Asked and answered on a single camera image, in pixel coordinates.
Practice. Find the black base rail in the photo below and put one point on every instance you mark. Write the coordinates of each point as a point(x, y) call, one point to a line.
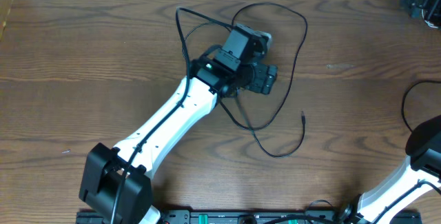
point(188, 217)

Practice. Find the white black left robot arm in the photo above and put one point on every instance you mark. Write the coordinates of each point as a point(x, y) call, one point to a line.
point(117, 181)

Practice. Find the brown cardboard side panel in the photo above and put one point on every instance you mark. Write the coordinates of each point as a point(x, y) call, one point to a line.
point(5, 7)

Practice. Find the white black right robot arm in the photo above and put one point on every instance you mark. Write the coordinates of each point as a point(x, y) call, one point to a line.
point(420, 170)

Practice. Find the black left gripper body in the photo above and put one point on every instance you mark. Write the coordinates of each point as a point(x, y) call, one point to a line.
point(263, 79)

